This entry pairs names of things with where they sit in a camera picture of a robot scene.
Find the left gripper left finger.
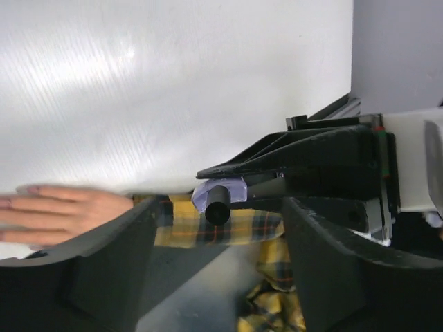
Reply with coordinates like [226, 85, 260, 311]
[1, 199, 161, 332]

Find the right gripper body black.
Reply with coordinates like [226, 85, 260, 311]
[287, 114, 398, 242]

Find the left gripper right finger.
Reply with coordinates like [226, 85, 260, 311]
[282, 198, 442, 331]

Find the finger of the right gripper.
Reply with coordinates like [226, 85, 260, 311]
[230, 169, 377, 232]
[197, 125, 376, 179]

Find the purple nail polish bottle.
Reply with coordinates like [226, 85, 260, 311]
[191, 178, 248, 212]

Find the yellow plaid sleeve forearm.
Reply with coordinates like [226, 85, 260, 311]
[137, 195, 305, 331]

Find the left aluminium frame post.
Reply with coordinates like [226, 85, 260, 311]
[308, 94, 361, 120]

